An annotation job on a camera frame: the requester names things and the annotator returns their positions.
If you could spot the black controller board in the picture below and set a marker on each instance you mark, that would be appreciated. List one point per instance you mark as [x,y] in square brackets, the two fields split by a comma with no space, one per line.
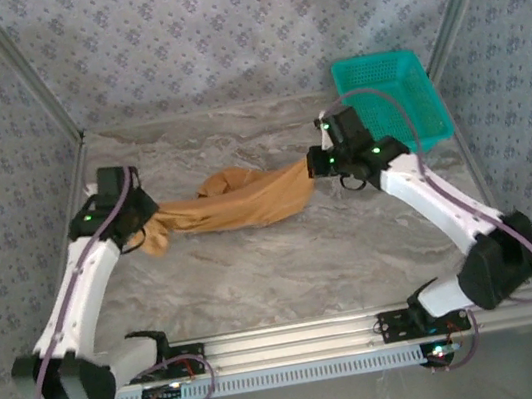
[440,356]
[162,394]

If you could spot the teal plastic mesh basket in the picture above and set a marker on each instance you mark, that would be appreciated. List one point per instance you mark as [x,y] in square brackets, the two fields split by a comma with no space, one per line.
[379,85]

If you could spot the tan orange t-shirt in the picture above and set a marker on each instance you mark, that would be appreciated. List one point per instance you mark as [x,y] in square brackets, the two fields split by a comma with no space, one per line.
[247,207]

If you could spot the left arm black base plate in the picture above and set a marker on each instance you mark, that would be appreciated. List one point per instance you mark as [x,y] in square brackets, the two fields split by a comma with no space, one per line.
[189,356]

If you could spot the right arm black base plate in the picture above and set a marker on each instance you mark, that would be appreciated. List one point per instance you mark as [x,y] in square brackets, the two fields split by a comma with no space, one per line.
[392,326]

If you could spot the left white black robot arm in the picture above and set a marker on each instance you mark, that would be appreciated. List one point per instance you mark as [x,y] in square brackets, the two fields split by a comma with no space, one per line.
[78,290]

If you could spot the aluminium mounting rail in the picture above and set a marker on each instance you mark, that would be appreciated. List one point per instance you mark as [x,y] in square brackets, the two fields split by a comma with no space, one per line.
[293,342]

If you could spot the aluminium side rail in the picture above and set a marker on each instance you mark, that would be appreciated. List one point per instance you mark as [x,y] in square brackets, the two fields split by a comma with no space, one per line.
[471,152]
[77,158]

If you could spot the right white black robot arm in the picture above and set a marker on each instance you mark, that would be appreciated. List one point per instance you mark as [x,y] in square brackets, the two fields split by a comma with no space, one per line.
[427,194]

